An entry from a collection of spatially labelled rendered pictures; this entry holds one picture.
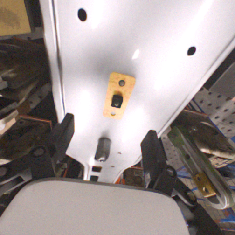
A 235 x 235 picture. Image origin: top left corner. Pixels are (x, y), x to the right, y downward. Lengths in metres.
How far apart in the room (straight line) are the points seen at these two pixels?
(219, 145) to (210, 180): 0.08
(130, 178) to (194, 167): 0.34
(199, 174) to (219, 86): 0.15
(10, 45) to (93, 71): 0.13
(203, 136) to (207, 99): 0.40
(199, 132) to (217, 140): 0.04
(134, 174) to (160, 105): 0.40
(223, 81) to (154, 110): 0.11
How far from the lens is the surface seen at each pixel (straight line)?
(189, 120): 0.29
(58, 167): 0.44
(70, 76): 0.18
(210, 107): 0.70
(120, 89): 0.17
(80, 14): 0.34
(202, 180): 0.23
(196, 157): 0.24
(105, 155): 0.24
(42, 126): 0.34
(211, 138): 0.29
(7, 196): 0.38
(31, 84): 0.22
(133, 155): 0.32
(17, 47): 0.25
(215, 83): 0.24
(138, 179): 0.55
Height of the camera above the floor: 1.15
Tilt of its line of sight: 48 degrees down
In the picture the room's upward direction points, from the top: 176 degrees counter-clockwise
